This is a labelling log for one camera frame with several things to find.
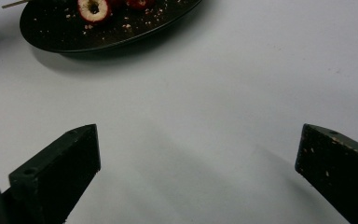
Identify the wooden skewer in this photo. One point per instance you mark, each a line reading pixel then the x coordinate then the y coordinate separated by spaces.
pixel 14 4

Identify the black round plate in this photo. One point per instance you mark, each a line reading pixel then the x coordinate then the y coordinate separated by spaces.
pixel 59 34

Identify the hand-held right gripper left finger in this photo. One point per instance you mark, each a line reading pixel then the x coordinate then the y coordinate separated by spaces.
pixel 59 168

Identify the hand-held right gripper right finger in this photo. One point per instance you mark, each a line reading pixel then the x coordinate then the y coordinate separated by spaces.
pixel 341 168

